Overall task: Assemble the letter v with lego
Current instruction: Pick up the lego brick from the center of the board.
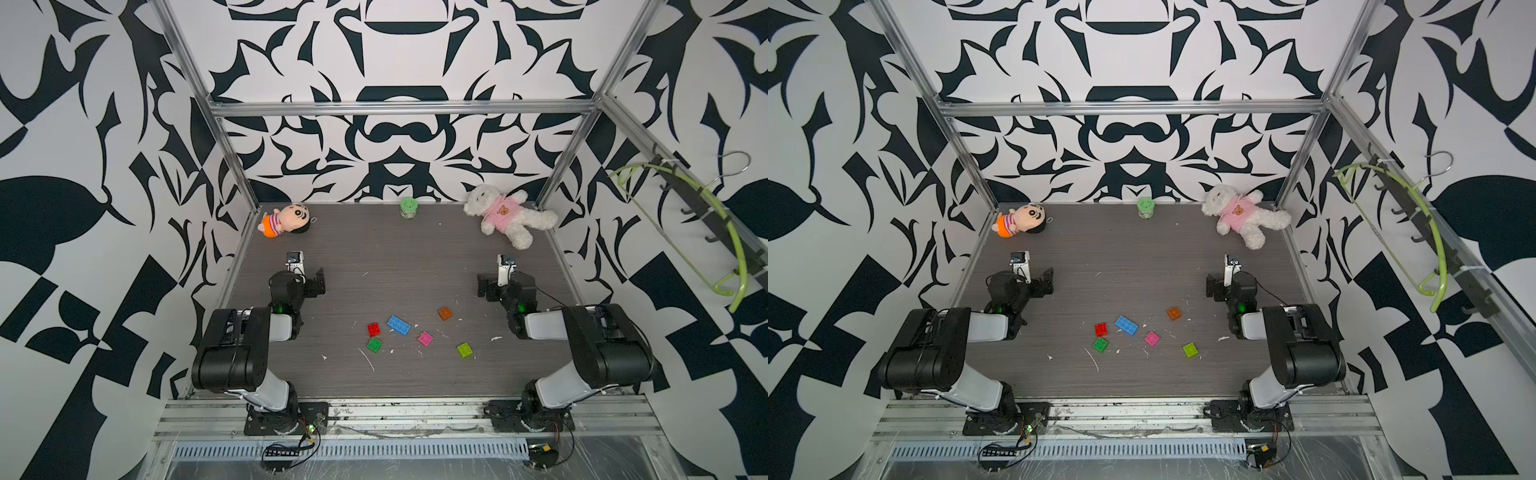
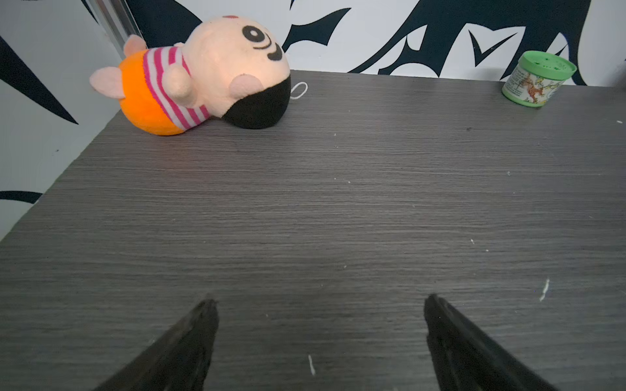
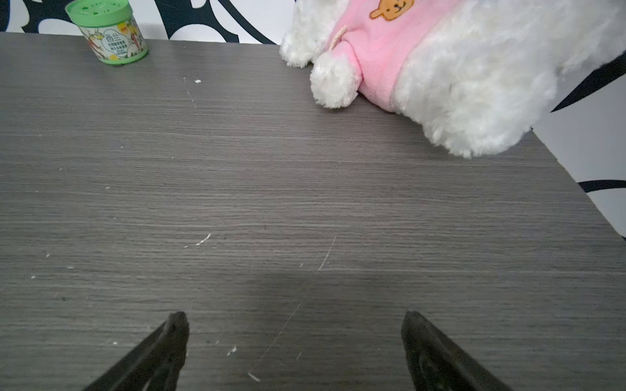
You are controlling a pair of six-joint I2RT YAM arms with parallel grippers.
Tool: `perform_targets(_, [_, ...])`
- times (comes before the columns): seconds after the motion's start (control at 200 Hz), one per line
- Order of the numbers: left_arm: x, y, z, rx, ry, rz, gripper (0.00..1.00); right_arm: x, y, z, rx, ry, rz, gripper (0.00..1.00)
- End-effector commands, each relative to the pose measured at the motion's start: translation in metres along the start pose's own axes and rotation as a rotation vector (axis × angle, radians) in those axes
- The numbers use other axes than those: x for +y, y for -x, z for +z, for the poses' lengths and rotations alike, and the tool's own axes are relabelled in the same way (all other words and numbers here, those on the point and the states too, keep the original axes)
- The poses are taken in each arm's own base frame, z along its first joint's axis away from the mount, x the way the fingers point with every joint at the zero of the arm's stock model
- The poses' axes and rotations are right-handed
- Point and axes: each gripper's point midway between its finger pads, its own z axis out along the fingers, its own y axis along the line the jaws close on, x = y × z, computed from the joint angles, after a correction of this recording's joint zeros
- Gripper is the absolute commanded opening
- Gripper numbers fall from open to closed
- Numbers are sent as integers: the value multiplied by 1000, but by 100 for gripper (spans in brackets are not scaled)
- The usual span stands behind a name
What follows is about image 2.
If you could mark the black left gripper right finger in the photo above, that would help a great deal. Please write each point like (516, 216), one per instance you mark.
(466, 358)

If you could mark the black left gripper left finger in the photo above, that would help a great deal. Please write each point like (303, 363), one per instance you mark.
(179, 360)

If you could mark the cartoon boy plush doll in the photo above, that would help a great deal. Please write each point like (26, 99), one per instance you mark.
(229, 68)

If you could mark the green lidded plastic jar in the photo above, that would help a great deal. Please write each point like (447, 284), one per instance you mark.
(537, 76)

